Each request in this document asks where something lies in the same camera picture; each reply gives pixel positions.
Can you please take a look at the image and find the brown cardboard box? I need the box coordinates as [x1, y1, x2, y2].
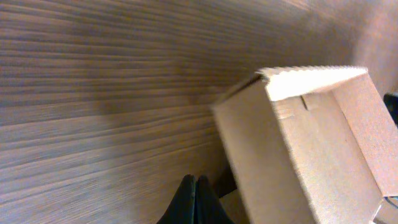
[213, 66, 397, 223]

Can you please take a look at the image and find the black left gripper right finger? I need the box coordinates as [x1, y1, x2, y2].
[194, 175, 234, 224]

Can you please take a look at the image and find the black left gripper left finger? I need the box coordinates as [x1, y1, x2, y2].
[157, 174, 196, 224]

